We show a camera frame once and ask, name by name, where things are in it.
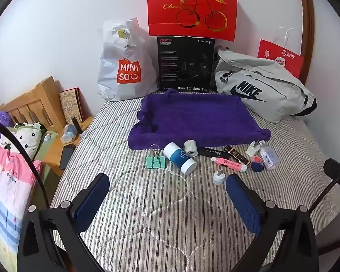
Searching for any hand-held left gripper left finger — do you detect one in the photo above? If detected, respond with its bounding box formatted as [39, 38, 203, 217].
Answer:
[17, 173, 111, 272]

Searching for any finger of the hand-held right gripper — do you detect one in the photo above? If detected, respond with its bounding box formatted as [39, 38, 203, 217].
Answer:
[309, 159, 340, 214]

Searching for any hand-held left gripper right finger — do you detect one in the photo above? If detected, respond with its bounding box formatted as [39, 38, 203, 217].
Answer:
[226, 174, 319, 272]

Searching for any white charger plug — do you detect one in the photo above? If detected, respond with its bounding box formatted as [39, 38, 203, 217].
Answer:
[213, 170, 229, 186]
[246, 141, 261, 157]

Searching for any orange and blue ball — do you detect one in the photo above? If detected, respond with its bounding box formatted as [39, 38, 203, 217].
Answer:
[250, 155, 265, 173]

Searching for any brown rectangular lighter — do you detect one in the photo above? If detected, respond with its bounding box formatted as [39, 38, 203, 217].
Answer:
[224, 145, 248, 162]

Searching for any clear plastic bottle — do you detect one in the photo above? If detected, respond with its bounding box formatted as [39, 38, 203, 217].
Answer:
[256, 140, 281, 171]

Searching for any small white tape roll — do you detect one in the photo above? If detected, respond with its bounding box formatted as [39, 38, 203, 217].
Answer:
[184, 139, 199, 158]

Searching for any green binder clip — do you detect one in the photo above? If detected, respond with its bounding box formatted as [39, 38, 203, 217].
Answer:
[146, 144, 167, 170]

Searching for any white and blue bottle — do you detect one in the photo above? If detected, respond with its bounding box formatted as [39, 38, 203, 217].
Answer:
[163, 142, 197, 175]

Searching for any pink highlighter pen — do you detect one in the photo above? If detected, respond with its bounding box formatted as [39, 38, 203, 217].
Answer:
[210, 157, 248, 173]

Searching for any black smartphone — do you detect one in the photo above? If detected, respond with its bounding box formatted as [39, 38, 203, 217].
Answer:
[59, 143, 76, 170]

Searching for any black rectangular case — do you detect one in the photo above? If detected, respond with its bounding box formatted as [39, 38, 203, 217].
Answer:
[197, 146, 230, 159]

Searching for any wooden nightstand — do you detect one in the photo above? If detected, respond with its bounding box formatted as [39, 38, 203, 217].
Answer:
[34, 116, 95, 177]

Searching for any striped bed sheet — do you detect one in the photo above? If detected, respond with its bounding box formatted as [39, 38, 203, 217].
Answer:
[49, 91, 340, 272]

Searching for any tissue pack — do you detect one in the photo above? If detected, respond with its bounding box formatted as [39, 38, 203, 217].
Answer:
[60, 125, 80, 143]

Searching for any small black bottle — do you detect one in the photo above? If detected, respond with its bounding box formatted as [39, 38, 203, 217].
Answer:
[71, 116, 83, 135]

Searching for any pink printed quilt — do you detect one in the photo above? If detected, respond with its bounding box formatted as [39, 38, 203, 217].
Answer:
[0, 144, 43, 261]

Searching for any white flowered plush pillow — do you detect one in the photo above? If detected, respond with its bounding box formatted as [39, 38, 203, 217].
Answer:
[0, 122, 43, 159]

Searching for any grey sling bag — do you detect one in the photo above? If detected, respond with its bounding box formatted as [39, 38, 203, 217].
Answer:
[214, 47, 318, 124]

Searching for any patterned notebook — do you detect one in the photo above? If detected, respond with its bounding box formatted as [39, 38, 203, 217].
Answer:
[59, 88, 85, 125]

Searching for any purple towel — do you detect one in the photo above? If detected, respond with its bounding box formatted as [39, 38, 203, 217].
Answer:
[128, 88, 272, 151]

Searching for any small red paper bag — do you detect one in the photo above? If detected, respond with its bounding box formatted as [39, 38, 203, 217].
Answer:
[256, 28, 304, 81]

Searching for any wooden headboard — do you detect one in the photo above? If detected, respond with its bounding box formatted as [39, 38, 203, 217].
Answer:
[0, 76, 95, 131]

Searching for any purple plush toy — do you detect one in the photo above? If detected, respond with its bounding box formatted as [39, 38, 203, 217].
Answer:
[0, 111, 15, 128]

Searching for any black cardboard box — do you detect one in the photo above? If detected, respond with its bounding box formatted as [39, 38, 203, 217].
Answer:
[157, 35, 216, 94]

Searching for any white plastic shopping bag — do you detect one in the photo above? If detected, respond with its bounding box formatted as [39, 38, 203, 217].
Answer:
[97, 17, 159, 102]

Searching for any red gift bag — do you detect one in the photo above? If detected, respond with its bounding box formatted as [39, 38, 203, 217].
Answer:
[146, 0, 238, 41]

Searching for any black cable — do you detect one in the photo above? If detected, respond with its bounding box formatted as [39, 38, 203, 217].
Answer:
[0, 116, 50, 209]

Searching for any curved wooden bed frame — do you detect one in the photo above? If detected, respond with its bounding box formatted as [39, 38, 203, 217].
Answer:
[297, 0, 316, 87]

